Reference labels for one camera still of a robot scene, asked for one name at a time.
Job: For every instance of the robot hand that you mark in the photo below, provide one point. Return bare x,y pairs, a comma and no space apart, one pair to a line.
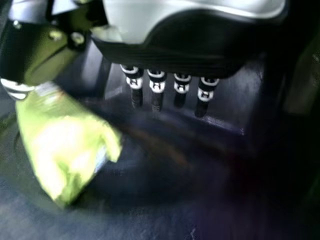
190,37

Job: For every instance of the yellow-green biscuit packet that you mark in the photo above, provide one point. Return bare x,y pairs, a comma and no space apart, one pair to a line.
65,145

